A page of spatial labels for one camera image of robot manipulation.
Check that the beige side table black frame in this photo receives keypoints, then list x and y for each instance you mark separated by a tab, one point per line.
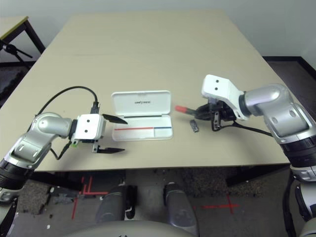
12	24

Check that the grey robot leg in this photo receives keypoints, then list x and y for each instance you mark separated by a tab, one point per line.
111	207
180	209

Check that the red and black marker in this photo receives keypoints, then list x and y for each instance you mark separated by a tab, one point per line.
180	108

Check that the dark foam floor mat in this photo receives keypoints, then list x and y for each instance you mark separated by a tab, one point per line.
10	81

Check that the grey left robot leg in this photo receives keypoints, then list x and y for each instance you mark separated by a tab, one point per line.
111	207

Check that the black eraser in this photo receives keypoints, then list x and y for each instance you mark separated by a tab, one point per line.
194	126

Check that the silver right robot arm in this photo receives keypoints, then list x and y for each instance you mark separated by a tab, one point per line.
279	108

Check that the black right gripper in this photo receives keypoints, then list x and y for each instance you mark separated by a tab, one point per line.
223	112

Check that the grey right robot leg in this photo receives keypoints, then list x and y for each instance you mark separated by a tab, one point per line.
180	209

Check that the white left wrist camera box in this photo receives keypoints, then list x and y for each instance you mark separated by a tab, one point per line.
86	126

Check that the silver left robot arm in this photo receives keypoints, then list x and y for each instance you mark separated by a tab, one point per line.
44	126

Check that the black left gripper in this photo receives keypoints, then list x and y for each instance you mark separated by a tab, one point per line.
95	148

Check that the white plastic pencil case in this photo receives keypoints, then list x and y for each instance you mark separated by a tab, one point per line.
140	101

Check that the grey robot torso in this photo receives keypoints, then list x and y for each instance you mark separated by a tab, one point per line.
138	230

